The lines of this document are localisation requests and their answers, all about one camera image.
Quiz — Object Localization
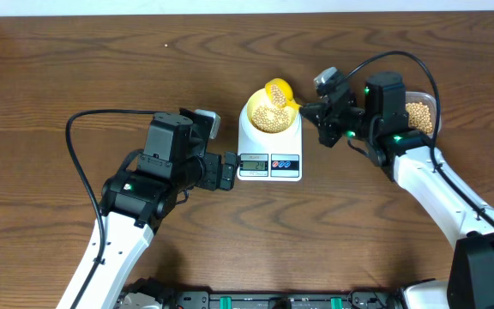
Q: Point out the yellow measuring scoop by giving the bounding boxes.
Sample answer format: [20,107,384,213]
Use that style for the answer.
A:
[265,78,301,111]

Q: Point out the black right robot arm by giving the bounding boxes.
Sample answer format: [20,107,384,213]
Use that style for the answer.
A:
[300,67,494,308]

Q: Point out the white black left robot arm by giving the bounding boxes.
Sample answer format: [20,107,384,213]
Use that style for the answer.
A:
[58,109,238,308]

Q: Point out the white digital kitchen scale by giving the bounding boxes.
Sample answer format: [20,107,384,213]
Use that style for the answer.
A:
[237,104,303,182]

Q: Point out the soybeans in yellow bowl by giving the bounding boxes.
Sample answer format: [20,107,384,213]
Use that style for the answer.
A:
[251,106,293,133]

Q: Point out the yellow plastic bowl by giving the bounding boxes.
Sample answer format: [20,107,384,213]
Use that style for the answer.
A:
[246,89,298,134]

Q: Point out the clear container of soybeans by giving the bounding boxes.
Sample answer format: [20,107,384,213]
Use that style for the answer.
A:
[406,91,443,137]

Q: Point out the black right camera cable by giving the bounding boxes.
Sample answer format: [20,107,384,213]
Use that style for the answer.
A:
[336,50,494,258]

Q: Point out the black camera cable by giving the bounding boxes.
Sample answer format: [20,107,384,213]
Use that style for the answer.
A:
[336,50,494,258]
[65,109,158,309]

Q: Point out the black left camera cable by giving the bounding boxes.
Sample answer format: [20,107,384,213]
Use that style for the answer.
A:
[65,109,158,309]

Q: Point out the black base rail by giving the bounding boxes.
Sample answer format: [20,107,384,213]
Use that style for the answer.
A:
[113,277,449,309]

